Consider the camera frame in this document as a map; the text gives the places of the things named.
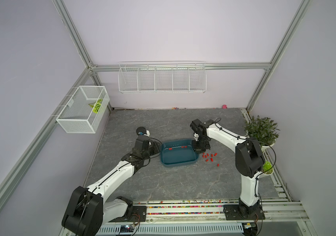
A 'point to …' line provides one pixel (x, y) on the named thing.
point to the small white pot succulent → (266, 166)
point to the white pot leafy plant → (263, 129)
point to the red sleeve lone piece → (183, 147)
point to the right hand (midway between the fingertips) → (196, 151)
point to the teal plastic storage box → (177, 153)
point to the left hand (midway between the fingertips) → (160, 145)
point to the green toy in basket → (96, 105)
